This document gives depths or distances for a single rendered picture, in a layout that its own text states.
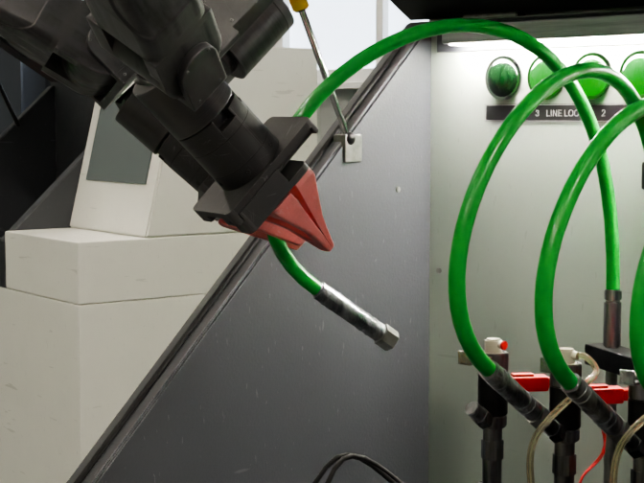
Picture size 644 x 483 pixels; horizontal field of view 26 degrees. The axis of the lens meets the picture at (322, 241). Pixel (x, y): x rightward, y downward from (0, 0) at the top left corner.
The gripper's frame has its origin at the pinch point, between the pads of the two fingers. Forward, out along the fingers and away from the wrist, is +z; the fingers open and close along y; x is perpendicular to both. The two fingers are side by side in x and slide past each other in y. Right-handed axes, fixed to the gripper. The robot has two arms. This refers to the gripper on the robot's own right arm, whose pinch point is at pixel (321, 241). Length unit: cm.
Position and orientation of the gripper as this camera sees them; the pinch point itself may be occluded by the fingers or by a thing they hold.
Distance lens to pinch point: 112.2
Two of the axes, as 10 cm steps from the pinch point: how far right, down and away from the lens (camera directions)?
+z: 6.1, 6.6, 4.3
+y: 6.0, -7.5, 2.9
